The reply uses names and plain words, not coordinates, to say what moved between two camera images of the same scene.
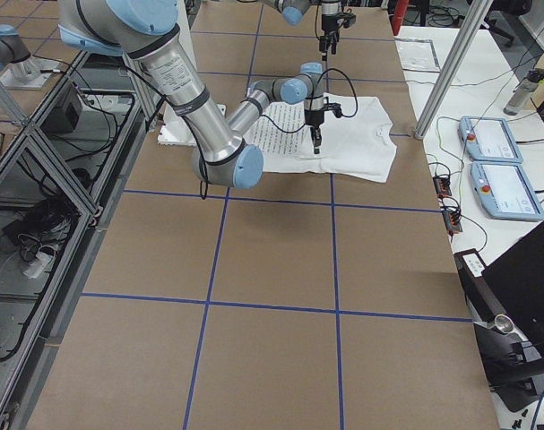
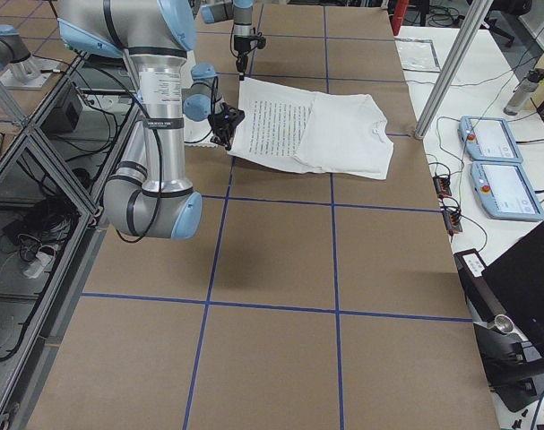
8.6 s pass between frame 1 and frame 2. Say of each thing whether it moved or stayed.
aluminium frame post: stayed
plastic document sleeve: stayed
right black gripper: moved
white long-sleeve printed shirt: stayed
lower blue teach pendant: stayed
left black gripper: moved
